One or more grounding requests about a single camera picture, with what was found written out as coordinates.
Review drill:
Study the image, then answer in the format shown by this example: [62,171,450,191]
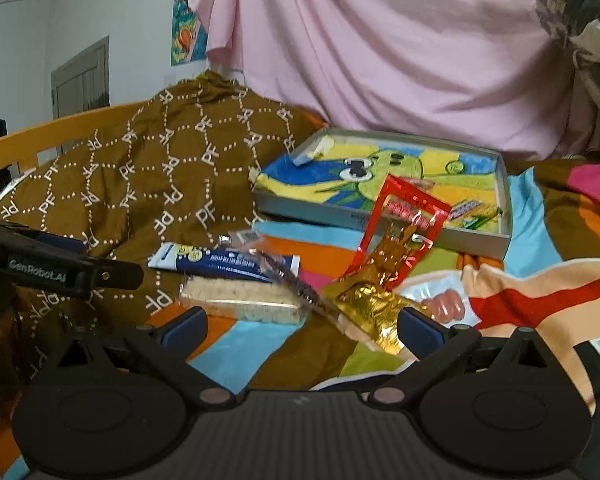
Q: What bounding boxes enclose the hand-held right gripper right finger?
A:
[367,306,561,408]

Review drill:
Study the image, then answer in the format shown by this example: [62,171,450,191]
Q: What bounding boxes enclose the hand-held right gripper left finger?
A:
[45,306,238,408]

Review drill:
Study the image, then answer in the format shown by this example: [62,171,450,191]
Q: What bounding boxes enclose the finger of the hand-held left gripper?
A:
[87,257,146,292]

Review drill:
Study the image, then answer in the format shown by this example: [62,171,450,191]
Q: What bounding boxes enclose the clear sausage packet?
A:
[395,272,481,331]

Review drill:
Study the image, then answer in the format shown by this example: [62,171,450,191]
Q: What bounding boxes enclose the gold snack packet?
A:
[332,265,433,356]

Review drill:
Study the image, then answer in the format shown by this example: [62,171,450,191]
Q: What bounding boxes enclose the rice cracker bar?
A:
[177,275,311,323]

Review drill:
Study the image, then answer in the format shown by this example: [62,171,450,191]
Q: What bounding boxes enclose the blue and white snack packet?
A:
[147,242,301,283]

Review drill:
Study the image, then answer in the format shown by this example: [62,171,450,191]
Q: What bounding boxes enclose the grey shallow box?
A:
[252,127,513,261]

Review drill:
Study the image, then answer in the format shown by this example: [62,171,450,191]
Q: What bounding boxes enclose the clear nut bar packet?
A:
[220,230,341,321]

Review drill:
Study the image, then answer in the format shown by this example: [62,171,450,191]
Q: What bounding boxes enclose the red snack packet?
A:
[357,175,453,281]

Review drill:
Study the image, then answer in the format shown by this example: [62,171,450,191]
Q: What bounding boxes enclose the brown patterned cloth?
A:
[0,71,331,386]

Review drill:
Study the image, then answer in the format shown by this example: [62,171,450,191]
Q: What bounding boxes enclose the grey door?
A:
[51,36,111,121]

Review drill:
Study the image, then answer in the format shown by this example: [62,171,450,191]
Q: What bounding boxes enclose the pink cloth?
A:
[187,0,600,161]

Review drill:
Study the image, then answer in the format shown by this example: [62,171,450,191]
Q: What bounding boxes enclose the plastic bag with checked cloth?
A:
[535,0,600,126]

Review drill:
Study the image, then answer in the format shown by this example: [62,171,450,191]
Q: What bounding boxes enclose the wooden bed frame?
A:
[0,102,146,178]

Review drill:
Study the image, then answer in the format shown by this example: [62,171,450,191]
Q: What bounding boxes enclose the wall poster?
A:
[171,0,208,67]

